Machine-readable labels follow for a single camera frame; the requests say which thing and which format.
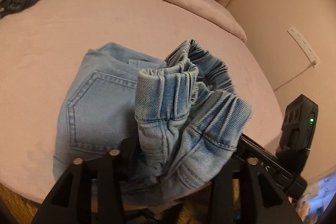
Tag white wall power strip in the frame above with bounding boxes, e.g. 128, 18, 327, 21
287, 26, 320, 67

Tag light blue denim pants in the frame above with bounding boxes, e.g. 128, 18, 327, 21
53, 39, 252, 206

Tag pink bed with sheet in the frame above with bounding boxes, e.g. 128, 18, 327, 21
1, 0, 282, 206

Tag yellow shaggy rug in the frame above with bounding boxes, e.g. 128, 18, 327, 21
0, 181, 237, 224

